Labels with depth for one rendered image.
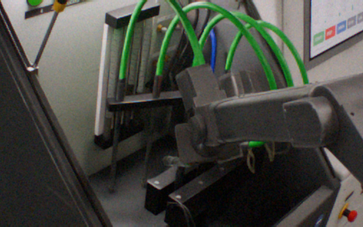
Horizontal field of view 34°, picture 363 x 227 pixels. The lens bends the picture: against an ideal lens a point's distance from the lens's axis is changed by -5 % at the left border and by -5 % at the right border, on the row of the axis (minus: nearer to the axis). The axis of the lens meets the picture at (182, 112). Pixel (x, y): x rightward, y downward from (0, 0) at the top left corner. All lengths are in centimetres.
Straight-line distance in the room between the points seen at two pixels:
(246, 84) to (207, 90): 24
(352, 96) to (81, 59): 98
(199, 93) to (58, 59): 51
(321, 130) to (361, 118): 4
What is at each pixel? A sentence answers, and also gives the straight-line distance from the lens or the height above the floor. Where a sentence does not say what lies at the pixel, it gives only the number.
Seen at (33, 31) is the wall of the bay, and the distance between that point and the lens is 127.
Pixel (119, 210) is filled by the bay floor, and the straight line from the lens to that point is 153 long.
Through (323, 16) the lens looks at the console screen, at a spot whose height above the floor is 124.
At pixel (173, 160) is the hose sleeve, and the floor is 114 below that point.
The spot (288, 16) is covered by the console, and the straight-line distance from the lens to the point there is 158.
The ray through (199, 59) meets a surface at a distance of 107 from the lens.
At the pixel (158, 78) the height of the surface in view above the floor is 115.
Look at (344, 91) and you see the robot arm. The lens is 50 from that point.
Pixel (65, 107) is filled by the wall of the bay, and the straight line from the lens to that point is 144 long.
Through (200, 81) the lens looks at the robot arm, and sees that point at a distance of 92.
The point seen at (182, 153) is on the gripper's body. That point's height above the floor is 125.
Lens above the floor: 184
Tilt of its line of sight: 32 degrees down
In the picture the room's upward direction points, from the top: 9 degrees clockwise
